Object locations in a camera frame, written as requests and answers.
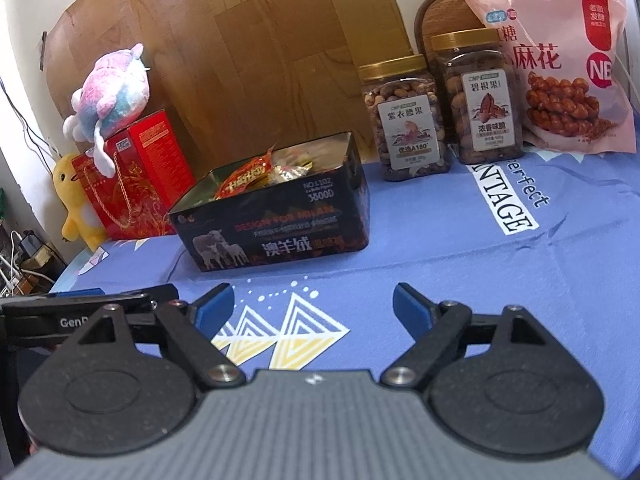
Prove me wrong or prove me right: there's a yellow duck plush toy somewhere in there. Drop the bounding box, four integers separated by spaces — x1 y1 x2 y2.
52 155 107 252

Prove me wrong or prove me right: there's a black tin box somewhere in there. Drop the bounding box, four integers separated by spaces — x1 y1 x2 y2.
169 131 370 272

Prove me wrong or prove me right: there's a pink twisted snack bag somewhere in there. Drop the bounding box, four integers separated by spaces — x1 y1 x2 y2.
464 0 637 154

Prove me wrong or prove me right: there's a brown round wooden board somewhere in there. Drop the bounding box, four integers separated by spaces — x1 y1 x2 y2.
413 0 484 62

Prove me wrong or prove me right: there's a pink blue plush toy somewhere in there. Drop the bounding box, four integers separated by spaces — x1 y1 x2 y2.
62 42 150 178

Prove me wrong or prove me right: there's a clear yellow snack packet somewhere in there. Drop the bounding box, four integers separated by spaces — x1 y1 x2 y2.
267 153 314 185

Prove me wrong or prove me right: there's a red orange snack packet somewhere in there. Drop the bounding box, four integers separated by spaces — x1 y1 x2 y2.
214 148 273 200

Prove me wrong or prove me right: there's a white cable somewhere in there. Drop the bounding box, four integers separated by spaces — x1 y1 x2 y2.
614 49 640 97

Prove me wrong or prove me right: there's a red gift box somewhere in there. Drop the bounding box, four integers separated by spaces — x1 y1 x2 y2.
72 110 195 240

